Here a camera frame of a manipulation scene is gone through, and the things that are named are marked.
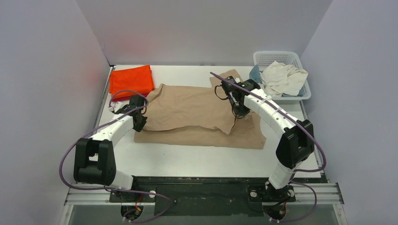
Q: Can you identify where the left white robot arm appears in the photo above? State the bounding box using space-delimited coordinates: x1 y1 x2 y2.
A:
73 95 148 202

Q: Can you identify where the folded orange t shirt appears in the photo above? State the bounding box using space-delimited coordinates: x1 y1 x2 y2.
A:
109 65 155 96

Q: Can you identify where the white plastic basket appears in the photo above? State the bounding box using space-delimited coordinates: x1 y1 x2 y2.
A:
253 51 312 102

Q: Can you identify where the beige t shirt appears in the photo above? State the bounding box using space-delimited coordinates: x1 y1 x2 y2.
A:
134 72 266 149

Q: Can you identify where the folded red t shirt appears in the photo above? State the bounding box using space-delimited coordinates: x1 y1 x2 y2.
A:
111 93 136 102

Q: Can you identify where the aluminium rail frame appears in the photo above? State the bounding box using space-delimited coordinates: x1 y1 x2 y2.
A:
65 66 343 205

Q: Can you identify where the blue t shirt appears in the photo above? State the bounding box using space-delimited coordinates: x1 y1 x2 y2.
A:
249 65 262 84

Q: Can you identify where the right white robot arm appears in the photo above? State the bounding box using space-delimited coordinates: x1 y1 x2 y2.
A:
221 76 314 201

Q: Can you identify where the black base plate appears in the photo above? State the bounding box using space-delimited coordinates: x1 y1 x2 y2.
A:
109 177 318 221

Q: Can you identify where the white t shirt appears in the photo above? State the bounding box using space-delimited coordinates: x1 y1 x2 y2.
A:
261 61 308 97

